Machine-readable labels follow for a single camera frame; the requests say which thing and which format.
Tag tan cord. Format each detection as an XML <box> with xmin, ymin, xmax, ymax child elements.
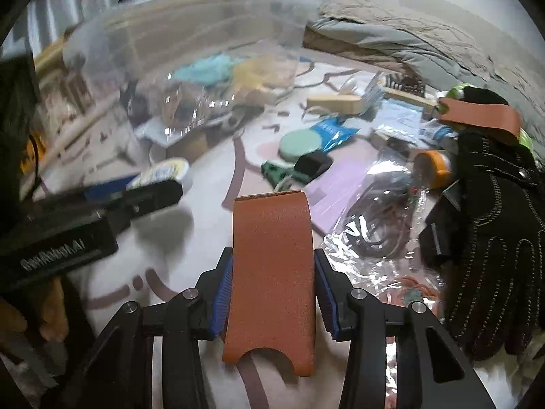
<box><xmin>323</xmin><ymin>148</ymin><xmax>432</xmax><ymax>273</ymax></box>

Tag brown leather strap piece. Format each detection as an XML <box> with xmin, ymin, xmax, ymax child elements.
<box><xmin>221</xmin><ymin>189</ymin><xmax>316</xmax><ymax>378</ymax></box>

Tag light blue wipes packet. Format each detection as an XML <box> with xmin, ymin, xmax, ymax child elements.
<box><xmin>171</xmin><ymin>54</ymin><xmax>240</xmax><ymax>87</ymax></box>

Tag black stitched work glove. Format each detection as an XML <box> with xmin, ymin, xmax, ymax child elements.
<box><xmin>418</xmin><ymin>87</ymin><xmax>545</xmax><ymax>361</ymax></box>

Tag round tape measure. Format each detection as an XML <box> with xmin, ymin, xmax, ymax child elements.
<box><xmin>127</xmin><ymin>158</ymin><xmax>193</xmax><ymax>193</ymax></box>

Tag orange tape roll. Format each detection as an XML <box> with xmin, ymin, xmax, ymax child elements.
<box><xmin>413</xmin><ymin>150</ymin><xmax>454</xmax><ymax>189</ymax></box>

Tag lilac paper sheet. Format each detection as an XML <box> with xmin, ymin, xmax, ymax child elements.
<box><xmin>303</xmin><ymin>154</ymin><xmax>377</xmax><ymax>237</ymax></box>

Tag clear plastic storage box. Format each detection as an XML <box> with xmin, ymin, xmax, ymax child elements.
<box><xmin>61</xmin><ymin>0</ymin><xmax>323</xmax><ymax>146</ymax></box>

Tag small black box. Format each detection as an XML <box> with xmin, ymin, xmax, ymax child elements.
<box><xmin>293</xmin><ymin>151</ymin><xmax>332</xmax><ymax>185</ymax></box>

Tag green plastic clips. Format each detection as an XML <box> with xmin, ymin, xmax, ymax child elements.
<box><xmin>261</xmin><ymin>161</ymin><xmax>294</xmax><ymax>192</ymax></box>

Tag blue snack sachet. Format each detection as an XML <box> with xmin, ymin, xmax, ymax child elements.
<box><xmin>309</xmin><ymin>118</ymin><xmax>358</xmax><ymax>153</ymax></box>

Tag mint green round case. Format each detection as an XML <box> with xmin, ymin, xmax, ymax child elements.
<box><xmin>278</xmin><ymin>128</ymin><xmax>322</xmax><ymax>163</ymax></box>

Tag green dotted white packet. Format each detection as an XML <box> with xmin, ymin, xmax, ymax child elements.
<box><xmin>437</xmin><ymin>83</ymin><xmax>534</xmax><ymax>152</ymax></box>

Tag wooden block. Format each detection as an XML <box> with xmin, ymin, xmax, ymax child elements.
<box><xmin>307</xmin><ymin>94</ymin><xmax>364</xmax><ymax>116</ymax></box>

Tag wooden hair brush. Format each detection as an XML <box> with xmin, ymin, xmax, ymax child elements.
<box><xmin>382</xmin><ymin>74</ymin><xmax>436</xmax><ymax>109</ymax></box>

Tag beige left pillow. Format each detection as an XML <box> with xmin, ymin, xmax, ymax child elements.
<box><xmin>320</xmin><ymin>0</ymin><xmax>495</xmax><ymax>79</ymax></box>

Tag brown leather strap on glove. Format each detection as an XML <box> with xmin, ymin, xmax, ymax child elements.
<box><xmin>436</xmin><ymin>96</ymin><xmax>523</xmax><ymax>146</ymax></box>

